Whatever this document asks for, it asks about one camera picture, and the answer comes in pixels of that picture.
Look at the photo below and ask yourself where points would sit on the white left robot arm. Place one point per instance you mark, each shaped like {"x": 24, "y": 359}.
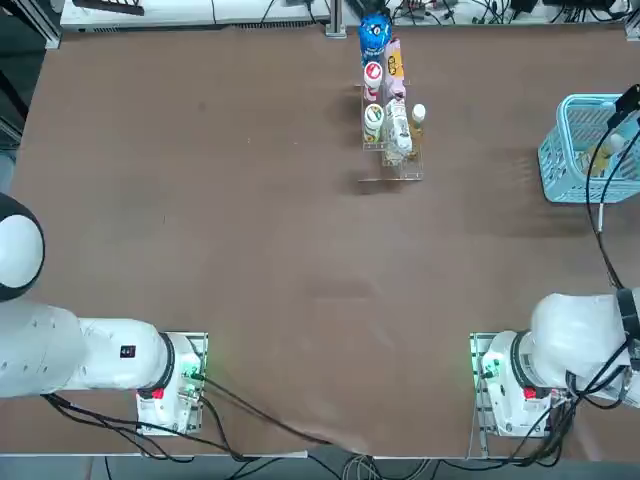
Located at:
{"x": 30, "y": 350}

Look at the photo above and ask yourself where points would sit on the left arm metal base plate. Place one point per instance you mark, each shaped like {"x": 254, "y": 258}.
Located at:
{"x": 200, "y": 342}

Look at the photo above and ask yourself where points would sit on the light blue plastic basket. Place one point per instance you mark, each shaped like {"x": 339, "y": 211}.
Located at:
{"x": 560, "y": 160}

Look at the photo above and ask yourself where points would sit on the aluminium frame post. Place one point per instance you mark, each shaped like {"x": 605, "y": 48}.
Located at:
{"x": 336, "y": 17}

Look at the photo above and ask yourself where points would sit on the pink strawberry snack packet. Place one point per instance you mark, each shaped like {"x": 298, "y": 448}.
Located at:
{"x": 395, "y": 65}

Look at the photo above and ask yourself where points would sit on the clear acrylic tiered shelf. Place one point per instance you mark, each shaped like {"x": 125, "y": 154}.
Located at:
{"x": 410, "y": 175}

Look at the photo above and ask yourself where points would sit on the white bear biscuit packet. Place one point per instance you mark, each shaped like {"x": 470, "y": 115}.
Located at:
{"x": 397, "y": 130}

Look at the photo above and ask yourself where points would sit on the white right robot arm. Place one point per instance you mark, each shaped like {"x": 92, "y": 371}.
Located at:
{"x": 565, "y": 325}

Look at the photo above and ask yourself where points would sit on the blue round snack bag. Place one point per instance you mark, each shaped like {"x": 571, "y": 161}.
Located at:
{"x": 374, "y": 35}

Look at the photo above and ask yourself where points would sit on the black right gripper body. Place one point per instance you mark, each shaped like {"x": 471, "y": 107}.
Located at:
{"x": 631, "y": 102}

